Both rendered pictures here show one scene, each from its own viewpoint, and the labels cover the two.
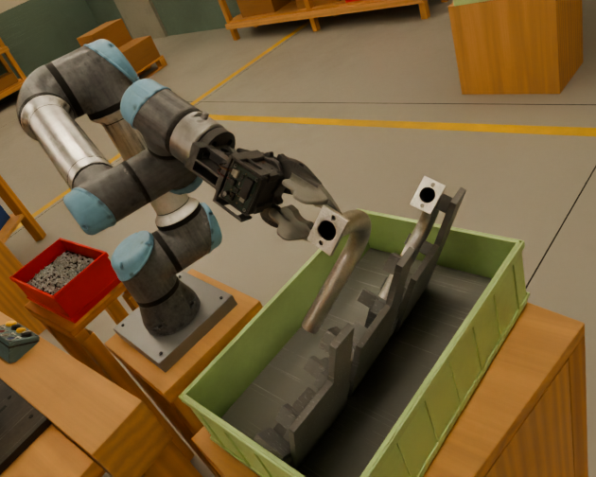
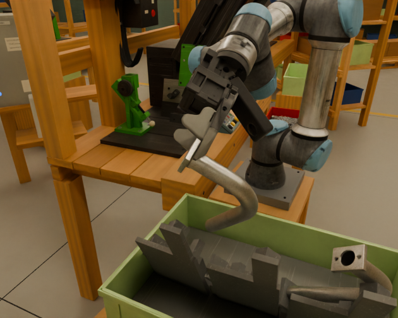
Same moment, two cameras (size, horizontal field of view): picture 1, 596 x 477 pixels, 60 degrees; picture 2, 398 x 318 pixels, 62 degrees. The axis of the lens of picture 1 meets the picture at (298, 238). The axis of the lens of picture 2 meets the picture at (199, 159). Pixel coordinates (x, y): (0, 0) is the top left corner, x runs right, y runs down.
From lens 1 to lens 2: 0.58 m
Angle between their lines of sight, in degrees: 52
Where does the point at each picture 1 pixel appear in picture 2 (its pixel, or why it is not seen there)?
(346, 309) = (304, 280)
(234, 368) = not seen: hidden behind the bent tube
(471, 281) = not seen: outside the picture
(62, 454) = (164, 169)
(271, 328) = (256, 228)
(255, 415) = not seen: hidden behind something
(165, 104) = (239, 22)
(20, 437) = (170, 150)
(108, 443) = (168, 182)
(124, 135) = (313, 59)
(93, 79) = (319, 12)
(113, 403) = (191, 175)
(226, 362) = (217, 209)
